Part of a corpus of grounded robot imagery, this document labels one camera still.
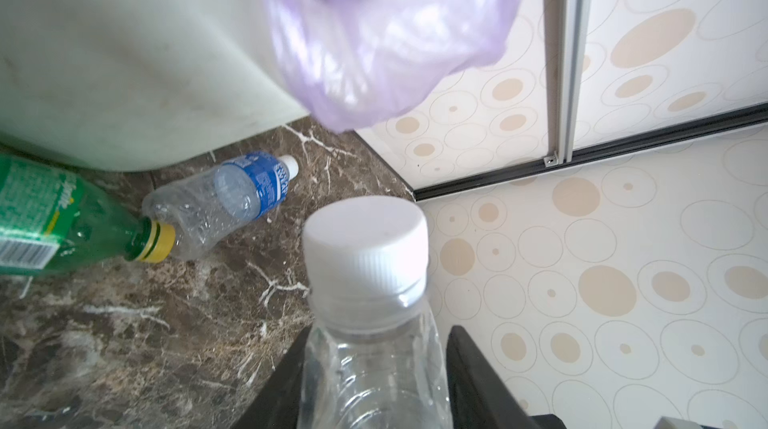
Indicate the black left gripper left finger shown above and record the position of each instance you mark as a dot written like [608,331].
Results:
[277,403]

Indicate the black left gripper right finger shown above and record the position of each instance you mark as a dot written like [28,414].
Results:
[478,397]

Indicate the clear unlabelled crushed bottle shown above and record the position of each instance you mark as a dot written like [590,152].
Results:
[373,357]

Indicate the Pocari Sweat bottle sideways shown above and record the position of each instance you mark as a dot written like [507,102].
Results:
[207,207]

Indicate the green bottle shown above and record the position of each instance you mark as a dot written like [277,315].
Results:
[53,221]

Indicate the white ribbed waste bin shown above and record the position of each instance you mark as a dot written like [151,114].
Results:
[134,85]

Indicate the pink bin liner bag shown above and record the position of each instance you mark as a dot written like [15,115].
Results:
[355,63]

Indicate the aluminium rail back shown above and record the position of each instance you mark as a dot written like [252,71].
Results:
[565,25]

